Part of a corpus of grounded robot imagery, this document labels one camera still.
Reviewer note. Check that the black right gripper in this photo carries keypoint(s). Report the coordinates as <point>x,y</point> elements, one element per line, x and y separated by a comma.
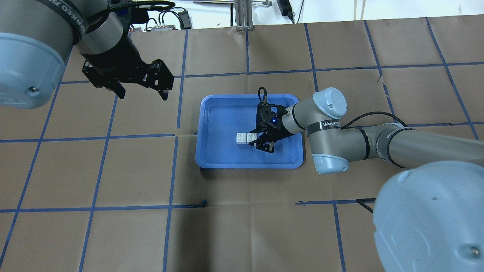
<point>277,130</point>

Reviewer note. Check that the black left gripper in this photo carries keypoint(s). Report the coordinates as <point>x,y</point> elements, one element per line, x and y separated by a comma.
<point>113,58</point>

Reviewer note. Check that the white block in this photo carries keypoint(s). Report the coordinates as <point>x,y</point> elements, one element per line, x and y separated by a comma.
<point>251,137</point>
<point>241,138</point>

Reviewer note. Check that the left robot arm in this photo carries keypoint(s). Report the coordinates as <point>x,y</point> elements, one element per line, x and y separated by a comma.
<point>37,36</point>

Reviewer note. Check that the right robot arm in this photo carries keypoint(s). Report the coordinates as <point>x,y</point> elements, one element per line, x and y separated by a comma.
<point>427,218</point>

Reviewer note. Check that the blue plastic tray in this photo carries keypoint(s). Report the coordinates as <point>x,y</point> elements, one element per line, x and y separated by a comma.
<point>221,117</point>

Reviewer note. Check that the black power adapter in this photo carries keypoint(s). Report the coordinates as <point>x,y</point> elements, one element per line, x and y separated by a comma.
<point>285,8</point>

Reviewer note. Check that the aluminium profile post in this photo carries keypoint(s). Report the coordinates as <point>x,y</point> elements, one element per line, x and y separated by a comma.
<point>243,15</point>

